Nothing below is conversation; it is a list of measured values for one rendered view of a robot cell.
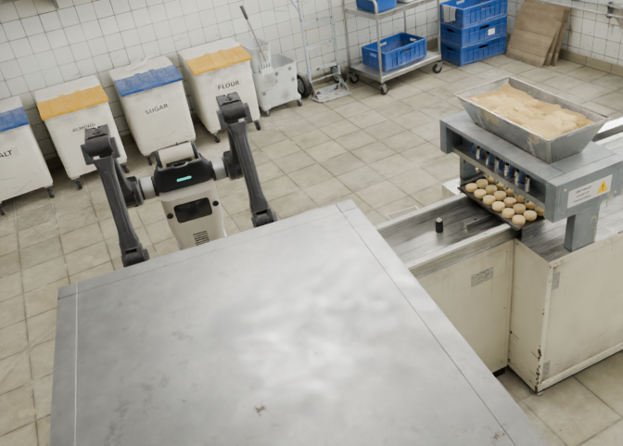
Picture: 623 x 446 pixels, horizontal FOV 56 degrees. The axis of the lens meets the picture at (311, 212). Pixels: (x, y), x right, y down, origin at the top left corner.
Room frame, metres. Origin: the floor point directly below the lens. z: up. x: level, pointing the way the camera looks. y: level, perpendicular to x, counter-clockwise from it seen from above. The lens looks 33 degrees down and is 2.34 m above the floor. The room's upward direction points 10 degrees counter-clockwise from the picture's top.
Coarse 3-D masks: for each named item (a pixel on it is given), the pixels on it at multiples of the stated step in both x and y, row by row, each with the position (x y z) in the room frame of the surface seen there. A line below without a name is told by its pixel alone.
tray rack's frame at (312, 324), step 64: (192, 256) 0.75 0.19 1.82; (256, 256) 0.72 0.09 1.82; (320, 256) 0.69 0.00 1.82; (384, 256) 0.67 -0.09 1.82; (64, 320) 0.65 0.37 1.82; (128, 320) 0.62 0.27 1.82; (192, 320) 0.60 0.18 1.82; (256, 320) 0.58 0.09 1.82; (320, 320) 0.56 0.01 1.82; (384, 320) 0.54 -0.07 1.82; (448, 320) 0.52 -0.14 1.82; (64, 384) 0.52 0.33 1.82; (128, 384) 0.51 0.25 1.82; (192, 384) 0.49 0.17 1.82; (256, 384) 0.47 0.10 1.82; (320, 384) 0.46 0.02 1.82; (384, 384) 0.44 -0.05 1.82; (448, 384) 0.43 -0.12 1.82
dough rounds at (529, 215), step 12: (480, 180) 2.24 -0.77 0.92; (492, 180) 2.22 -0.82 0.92; (480, 192) 2.14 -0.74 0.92; (492, 192) 2.14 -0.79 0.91; (504, 192) 2.11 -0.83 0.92; (492, 204) 2.04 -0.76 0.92; (504, 204) 2.02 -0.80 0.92; (516, 204) 2.01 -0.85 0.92; (528, 204) 1.99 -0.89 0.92; (504, 216) 1.96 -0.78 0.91; (516, 216) 1.92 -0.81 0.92; (528, 216) 1.91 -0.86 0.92
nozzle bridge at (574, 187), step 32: (448, 128) 2.35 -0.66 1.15; (480, 128) 2.24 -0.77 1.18; (480, 160) 2.19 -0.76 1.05; (512, 160) 1.93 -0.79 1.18; (576, 160) 1.85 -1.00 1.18; (608, 160) 1.82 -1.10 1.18; (544, 192) 1.87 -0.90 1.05; (576, 192) 1.74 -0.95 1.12; (608, 192) 1.79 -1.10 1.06; (576, 224) 1.75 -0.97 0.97
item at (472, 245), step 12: (492, 228) 1.90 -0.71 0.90; (504, 228) 1.89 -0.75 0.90; (468, 240) 1.85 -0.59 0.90; (480, 240) 1.85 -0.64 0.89; (492, 240) 1.87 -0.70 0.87; (444, 252) 1.80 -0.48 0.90; (456, 252) 1.81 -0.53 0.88; (468, 252) 1.83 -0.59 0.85; (408, 264) 1.76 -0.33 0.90; (420, 264) 1.76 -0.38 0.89; (432, 264) 1.78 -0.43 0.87; (444, 264) 1.79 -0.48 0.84
